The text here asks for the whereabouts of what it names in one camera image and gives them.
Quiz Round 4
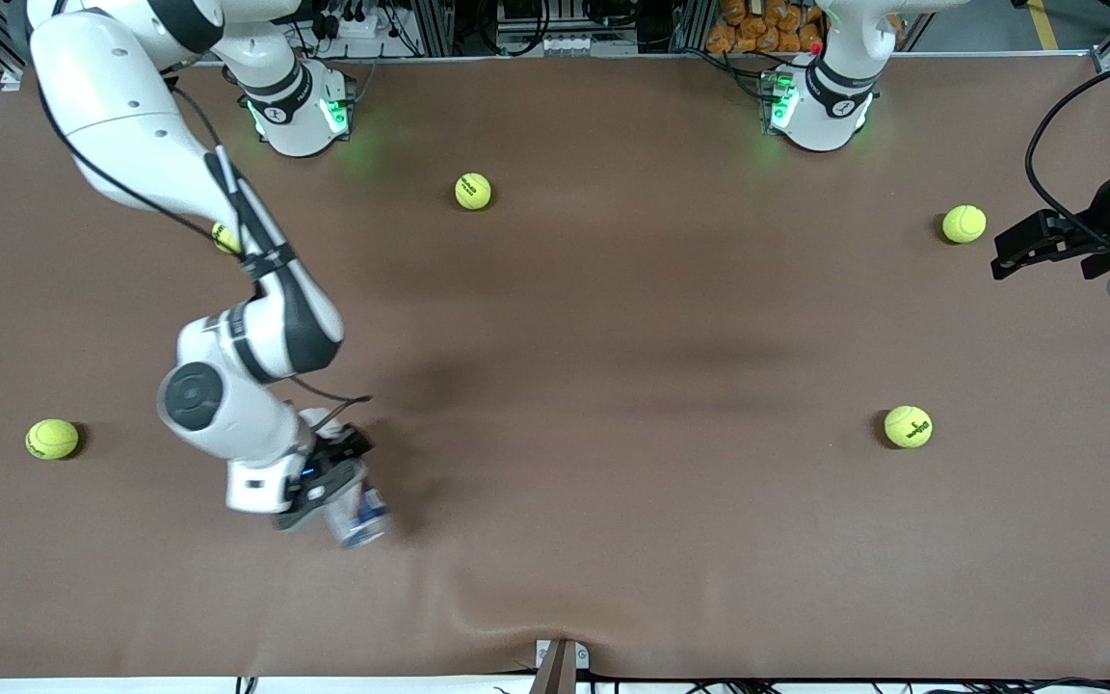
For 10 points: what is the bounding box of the metal table edge bracket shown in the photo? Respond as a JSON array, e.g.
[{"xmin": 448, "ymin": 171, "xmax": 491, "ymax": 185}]
[{"xmin": 535, "ymin": 638, "xmax": 591, "ymax": 694}]

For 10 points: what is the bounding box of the white power strip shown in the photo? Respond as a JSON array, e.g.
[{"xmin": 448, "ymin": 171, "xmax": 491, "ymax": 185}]
[{"xmin": 319, "ymin": 10, "xmax": 392, "ymax": 41}]

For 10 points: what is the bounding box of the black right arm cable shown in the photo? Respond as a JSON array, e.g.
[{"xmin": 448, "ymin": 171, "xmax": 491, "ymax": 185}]
[{"xmin": 30, "ymin": 58, "xmax": 373, "ymax": 435}]

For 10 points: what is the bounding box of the clear Wilson tennis ball can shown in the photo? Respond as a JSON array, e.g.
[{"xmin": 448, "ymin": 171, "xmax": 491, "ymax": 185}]
[{"xmin": 327, "ymin": 479, "xmax": 392, "ymax": 549}]

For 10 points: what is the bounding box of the brown table mat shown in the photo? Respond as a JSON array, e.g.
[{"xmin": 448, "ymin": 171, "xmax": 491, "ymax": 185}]
[{"xmin": 0, "ymin": 53, "xmax": 1110, "ymax": 681}]

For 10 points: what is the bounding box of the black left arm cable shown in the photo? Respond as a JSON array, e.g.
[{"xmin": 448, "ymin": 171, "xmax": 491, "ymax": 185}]
[{"xmin": 1025, "ymin": 56, "xmax": 1110, "ymax": 242}]

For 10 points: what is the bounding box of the grey electronics rack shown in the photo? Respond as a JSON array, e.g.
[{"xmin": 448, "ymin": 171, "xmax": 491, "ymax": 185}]
[{"xmin": 492, "ymin": 0, "xmax": 643, "ymax": 57}]

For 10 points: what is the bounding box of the pile of orange objects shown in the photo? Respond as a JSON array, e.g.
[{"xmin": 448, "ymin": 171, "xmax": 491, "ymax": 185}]
[{"xmin": 706, "ymin": 0, "xmax": 826, "ymax": 55}]

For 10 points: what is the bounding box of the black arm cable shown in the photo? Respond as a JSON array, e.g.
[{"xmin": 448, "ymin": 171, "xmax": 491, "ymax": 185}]
[
  {"xmin": 1025, "ymin": 56, "xmax": 1110, "ymax": 242},
  {"xmin": 30, "ymin": 58, "xmax": 373, "ymax": 435}
]

